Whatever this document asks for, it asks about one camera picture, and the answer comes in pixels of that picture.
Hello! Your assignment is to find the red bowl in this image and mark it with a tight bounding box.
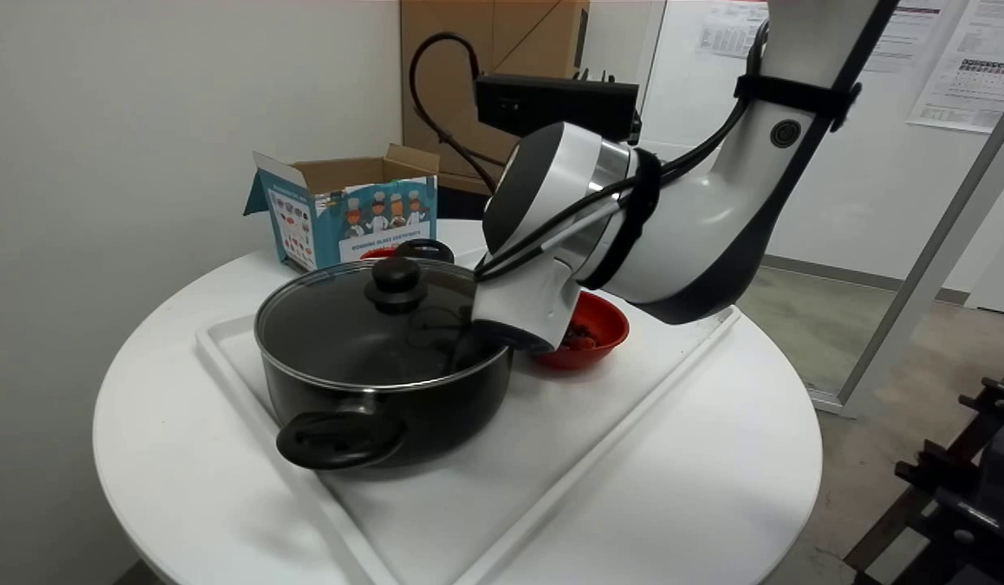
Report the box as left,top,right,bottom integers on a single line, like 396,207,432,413
530,289,635,373

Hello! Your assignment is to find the blue printed cardboard box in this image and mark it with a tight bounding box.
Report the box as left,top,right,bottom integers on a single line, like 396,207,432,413
241,143,442,277

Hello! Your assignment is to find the black cooking pot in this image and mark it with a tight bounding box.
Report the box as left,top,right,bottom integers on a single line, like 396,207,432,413
250,254,516,482

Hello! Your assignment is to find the white plastic tray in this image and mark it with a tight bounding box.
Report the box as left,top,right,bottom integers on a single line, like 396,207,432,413
191,232,741,585

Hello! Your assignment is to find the glass pot lid black knob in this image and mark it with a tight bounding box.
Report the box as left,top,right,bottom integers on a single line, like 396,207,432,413
250,254,515,397

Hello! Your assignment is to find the large brown cardboard box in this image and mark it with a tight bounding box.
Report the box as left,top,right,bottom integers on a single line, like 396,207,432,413
396,0,592,198

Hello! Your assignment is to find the black metal stand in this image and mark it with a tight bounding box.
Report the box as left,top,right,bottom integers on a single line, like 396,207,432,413
841,361,1004,585

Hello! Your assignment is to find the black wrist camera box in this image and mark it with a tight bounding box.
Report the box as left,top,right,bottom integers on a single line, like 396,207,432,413
470,70,643,140

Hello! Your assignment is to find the grey metal frame pole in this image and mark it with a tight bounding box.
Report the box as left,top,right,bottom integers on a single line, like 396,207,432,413
834,85,1004,420

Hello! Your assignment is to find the text wall poster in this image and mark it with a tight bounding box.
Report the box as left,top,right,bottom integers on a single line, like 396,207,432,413
911,0,1004,136

